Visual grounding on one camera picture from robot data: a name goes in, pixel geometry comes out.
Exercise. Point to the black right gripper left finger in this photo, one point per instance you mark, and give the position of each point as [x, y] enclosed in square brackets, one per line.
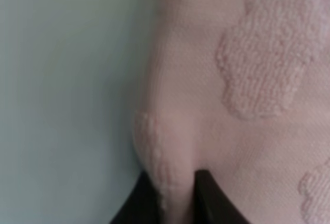
[141, 206]

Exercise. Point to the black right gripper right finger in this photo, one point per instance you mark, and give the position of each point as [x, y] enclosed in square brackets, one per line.
[211, 205]

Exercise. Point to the pink towel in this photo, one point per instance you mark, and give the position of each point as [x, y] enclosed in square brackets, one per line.
[240, 88]

